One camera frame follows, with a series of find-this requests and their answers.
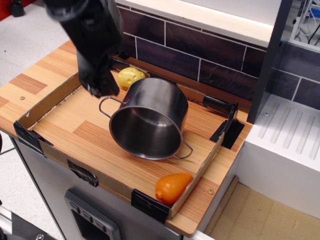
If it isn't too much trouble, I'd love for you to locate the dark grey vertical post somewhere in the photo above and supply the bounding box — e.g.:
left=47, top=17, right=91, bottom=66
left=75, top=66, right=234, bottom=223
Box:
left=247, top=0, right=293, bottom=124

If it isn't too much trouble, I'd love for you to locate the orange toy carrot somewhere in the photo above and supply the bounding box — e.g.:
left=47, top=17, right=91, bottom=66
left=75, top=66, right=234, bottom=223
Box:
left=155, top=173, right=193, bottom=204

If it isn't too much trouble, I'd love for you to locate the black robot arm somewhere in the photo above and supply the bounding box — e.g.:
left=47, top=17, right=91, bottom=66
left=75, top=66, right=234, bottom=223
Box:
left=44, top=0, right=123, bottom=98

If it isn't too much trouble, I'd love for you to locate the cardboard fence with black tape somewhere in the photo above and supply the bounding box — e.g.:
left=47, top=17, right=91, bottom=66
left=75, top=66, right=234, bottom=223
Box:
left=14, top=57, right=252, bottom=226

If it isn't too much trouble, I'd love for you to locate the yellow toy potato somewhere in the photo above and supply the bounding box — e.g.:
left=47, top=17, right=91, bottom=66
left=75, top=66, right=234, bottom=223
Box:
left=118, top=67, right=146, bottom=88

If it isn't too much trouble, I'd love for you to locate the stainless steel pot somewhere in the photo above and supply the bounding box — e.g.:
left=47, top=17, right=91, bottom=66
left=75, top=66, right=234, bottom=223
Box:
left=109, top=77, right=189, bottom=161

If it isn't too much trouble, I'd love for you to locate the black caster wheel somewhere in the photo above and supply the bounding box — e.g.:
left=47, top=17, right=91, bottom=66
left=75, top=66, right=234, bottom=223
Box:
left=7, top=0, right=25, bottom=18

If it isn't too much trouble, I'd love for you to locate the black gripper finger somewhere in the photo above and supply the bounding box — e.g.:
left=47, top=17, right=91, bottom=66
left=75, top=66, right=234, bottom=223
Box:
left=76, top=50, right=100, bottom=97
left=93, top=55, right=120, bottom=98

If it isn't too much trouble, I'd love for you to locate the grey toy oven front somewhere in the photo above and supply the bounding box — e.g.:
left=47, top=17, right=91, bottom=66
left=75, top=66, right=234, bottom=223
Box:
left=64, top=190, right=122, bottom=240

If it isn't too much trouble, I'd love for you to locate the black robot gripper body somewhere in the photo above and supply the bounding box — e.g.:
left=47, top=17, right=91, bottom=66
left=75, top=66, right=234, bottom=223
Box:
left=58, top=4, right=124, bottom=63

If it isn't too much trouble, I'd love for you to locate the white toy sink drainboard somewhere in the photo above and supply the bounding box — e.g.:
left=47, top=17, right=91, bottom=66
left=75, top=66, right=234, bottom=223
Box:
left=236, top=95, right=320, bottom=218

